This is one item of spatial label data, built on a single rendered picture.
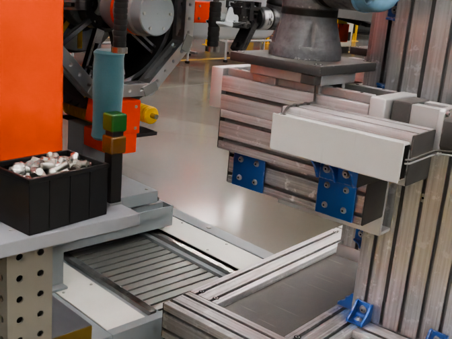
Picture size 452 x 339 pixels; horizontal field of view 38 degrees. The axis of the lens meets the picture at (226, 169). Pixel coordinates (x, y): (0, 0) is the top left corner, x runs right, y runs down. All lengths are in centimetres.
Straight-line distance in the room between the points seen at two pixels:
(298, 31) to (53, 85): 56
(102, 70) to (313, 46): 75
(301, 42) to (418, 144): 34
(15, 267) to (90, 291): 58
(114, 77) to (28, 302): 74
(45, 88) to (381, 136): 76
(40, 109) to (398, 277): 88
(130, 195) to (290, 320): 90
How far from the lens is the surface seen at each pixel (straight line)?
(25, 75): 149
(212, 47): 199
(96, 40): 213
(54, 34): 151
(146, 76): 218
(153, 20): 193
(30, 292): 142
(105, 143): 146
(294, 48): 133
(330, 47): 134
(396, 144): 110
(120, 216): 144
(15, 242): 131
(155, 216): 232
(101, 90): 190
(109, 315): 181
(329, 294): 172
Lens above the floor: 96
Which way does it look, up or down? 16 degrees down
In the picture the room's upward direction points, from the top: 5 degrees clockwise
